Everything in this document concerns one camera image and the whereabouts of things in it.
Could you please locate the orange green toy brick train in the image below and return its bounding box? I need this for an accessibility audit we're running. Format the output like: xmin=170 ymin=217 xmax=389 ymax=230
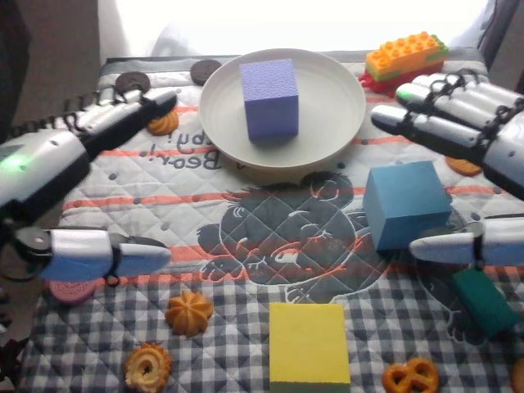
xmin=358 ymin=31 xmax=449 ymax=96

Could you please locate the grey quilt with bear print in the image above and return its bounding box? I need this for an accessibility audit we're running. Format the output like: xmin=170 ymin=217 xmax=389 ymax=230
xmin=16 ymin=52 xmax=524 ymax=393

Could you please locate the round orange biscuit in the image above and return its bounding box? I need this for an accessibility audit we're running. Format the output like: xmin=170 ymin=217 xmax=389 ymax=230
xmin=445 ymin=155 xmax=483 ymax=178

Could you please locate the yellow foam cube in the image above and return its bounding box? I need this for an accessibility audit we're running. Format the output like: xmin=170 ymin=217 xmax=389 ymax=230
xmin=269 ymin=302 xmax=352 ymax=393

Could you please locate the golden pretzel butter cookie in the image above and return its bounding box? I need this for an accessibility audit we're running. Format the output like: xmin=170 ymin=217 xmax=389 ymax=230
xmin=382 ymin=357 xmax=440 ymax=393

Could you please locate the purple foam cube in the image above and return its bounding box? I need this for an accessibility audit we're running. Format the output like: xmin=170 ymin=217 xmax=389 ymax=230
xmin=239 ymin=58 xmax=300 ymax=143

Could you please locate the blue sponge block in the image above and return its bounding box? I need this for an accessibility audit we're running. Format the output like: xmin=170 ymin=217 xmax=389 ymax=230
xmin=363 ymin=160 xmax=454 ymax=251

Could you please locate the dark chocolate sandwich cookie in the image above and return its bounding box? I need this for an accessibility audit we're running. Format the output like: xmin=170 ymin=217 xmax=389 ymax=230
xmin=114 ymin=71 xmax=151 ymax=93
xmin=190 ymin=59 xmax=223 ymax=87

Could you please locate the white round plate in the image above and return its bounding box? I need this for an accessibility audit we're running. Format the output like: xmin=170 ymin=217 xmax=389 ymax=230
xmin=199 ymin=48 xmax=367 ymax=169

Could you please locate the teal green foam block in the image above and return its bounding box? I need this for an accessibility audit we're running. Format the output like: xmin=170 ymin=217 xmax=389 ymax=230
xmin=451 ymin=268 xmax=521 ymax=339

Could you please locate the golden swirl butter cookie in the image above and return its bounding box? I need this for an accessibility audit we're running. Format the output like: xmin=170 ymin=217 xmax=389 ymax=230
xmin=147 ymin=108 xmax=180 ymax=137
xmin=165 ymin=290 xmax=215 ymax=337

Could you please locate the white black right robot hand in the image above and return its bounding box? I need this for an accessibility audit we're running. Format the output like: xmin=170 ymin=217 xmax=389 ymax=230
xmin=370 ymin=69 xmax=524 ymax=271

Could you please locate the pink sandwich cookie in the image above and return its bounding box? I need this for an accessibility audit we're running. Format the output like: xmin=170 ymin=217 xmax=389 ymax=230
xmin=47 ymin=278 xmax=95 ymax=305

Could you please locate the golden ring butter cookie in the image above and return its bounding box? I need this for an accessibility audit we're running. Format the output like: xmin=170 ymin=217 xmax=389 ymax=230
xmin=124 ymin=342 xmax=173 ymax=393

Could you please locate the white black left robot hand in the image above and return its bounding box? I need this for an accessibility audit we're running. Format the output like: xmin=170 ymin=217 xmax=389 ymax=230
xmin=0 ymin=85 xmax=178 ymax=284

